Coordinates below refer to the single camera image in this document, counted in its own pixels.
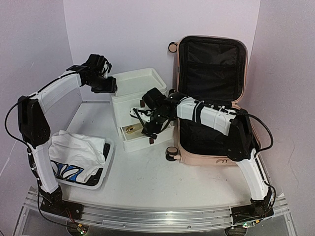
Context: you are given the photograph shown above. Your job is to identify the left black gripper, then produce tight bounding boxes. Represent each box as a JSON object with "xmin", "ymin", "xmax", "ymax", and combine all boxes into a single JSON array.
[{"xmin": 87, "ymin": 74, "xmax": 118, "ymax": 93}]

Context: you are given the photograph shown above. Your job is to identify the gold perfume bottle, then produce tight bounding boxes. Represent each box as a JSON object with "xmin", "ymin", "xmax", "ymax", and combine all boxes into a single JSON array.
[{"xmin": 126, "ymin": 125, "xmax": 139, "ymax": 134}]

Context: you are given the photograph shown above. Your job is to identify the white plastic drawer unit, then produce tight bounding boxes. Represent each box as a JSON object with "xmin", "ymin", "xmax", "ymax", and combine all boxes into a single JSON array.
[{"xmin": 111, "ymin": 68, "xmax": 174, "ymax": 152}]

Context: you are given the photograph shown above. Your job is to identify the white perforated plastic basket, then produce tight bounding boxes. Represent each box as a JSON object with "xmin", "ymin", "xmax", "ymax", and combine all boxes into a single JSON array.
[{"xmin": 49, "ymin": 132, "xmax": 115, "ymax": 190}]

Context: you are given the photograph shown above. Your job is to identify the white blue print t-shirt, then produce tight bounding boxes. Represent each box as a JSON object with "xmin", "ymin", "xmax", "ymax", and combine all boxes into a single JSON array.
[{"xmin": 48, "ymin": 130, "xmax": 106, "ymax": 184}]

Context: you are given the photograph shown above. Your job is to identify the black jeans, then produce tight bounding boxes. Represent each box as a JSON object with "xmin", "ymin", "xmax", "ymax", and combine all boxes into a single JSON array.
[{"xmin": 86, "ymin": 143, "xmax": 110, "ymax": 186}]

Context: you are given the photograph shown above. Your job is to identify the pink hard-shell suitcase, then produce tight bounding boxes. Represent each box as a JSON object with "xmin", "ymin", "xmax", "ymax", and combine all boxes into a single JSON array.
[{"xmin": 168, "ymin": 36, "xmax": 260, "ymax": 166}]

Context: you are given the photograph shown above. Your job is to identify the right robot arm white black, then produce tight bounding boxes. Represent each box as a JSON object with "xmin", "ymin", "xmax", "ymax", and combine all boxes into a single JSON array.
[{"xmin": 129, "ymin": 88, "xmax": 276, "ymax": 228}]

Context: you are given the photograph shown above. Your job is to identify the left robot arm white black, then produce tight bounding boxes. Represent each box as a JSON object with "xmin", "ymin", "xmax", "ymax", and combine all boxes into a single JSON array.
[{"xmin": 17, "ymin": 54, "xmax": 117, "ymax": 220}]

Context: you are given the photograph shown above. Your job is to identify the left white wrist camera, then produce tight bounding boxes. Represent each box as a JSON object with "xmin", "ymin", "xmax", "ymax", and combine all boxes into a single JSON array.
[{"xmin": 101, "ymin": 62, "xmax": 112, "ymax": 79}]

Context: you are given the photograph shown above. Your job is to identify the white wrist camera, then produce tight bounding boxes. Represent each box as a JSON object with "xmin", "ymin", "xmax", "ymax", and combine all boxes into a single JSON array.
[
  {"xmin": 101, "ymin": 62, "xmax": 112, "ymax": 79},
  {"xmin": 129, "ymin": 107, "xmax": 153, "ymax": 122}
]

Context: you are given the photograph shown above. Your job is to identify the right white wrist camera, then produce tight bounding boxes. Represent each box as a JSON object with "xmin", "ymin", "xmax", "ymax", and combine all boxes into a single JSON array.
[{"xmin": 129, "ymin": 107, "xmax": 153, "ymax": 122}]

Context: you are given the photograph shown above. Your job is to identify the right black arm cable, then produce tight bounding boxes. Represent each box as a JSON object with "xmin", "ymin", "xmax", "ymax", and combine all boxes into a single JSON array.
[{"xmin": 240, "ymin": 112, "xmax": 274, "ymax": 155}]

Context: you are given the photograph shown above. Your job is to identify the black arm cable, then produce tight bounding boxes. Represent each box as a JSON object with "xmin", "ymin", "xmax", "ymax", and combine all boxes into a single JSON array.
[
  {"xmin": 4, "ymin": 102, "xmax": 77, "ymax": 228},
  {"xmin": 240, "ymin": 112, "xmax": 274, "ymax": 155}
]

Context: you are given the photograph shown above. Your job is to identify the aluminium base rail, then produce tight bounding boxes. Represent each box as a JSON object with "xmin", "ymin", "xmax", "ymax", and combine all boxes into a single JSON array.
[{"xmin": 12, "ymin": 185, "xmax": 298, "ymax": 236}]

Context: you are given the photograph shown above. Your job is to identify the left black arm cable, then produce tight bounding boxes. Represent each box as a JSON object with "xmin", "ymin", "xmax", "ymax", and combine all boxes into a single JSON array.
[{"xmin": 4, "ymin": 102, "xmax": 77, "ymax": 228}]

